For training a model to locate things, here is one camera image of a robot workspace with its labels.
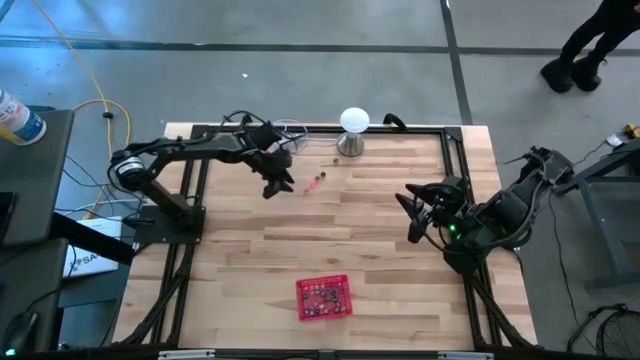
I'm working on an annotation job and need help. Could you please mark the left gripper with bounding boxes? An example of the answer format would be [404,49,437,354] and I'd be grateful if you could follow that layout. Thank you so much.
[244,123,296,200]

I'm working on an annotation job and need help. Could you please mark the black shoe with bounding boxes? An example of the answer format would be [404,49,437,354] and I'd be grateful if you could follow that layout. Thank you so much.
[571,52,609,93]
[539,57,576,95]

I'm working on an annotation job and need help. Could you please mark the black wire mesh bin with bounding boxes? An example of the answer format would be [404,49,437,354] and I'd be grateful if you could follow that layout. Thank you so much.
[594,307,640,360]

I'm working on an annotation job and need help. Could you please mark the white mushroom table lamp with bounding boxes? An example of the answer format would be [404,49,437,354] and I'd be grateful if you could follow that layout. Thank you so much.
[337,106,372,159]

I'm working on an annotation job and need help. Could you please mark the red plastic slotted basket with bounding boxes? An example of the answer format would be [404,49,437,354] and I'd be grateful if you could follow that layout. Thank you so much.
[295,273,354,322]

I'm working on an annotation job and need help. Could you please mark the black computer mouse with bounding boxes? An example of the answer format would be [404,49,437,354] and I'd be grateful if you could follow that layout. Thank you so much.
[2,310,39,354]

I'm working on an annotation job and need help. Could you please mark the silver mounting bracket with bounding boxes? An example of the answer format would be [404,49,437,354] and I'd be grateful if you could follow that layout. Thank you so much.
[158,349,216,360]
[438,351,495,360]

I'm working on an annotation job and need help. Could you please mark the person's leg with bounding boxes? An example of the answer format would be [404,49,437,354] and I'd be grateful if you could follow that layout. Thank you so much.
[587,9,640,61]
[559,0,631,64]

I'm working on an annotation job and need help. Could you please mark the white lamp power cable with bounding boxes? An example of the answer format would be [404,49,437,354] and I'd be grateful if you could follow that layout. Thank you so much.
[272,118,346,154]

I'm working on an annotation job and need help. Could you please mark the white blue wipes canister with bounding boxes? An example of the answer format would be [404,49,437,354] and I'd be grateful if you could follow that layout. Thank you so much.
[0,88,48,146]

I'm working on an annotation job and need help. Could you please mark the yellow extension cable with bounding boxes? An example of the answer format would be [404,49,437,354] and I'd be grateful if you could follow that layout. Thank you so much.
[30,0,137,221]

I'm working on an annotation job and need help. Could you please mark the black desk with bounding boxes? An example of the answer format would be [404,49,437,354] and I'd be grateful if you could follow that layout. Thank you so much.
[0,105,76,246]
[0,238,69,354]

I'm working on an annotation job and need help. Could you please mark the white cardboard box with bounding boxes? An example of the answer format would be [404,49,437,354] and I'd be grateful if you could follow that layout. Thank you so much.
[62,215,124,279]

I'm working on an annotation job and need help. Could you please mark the black table clamp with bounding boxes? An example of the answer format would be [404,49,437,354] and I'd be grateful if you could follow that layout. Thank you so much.
[382,112,409,130]

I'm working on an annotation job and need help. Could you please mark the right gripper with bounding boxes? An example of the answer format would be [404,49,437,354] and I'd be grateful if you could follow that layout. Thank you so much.
[394,175,471,245]

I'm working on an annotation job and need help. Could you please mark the black side table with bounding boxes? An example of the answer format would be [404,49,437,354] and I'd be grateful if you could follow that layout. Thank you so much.
[552,137,640,291]

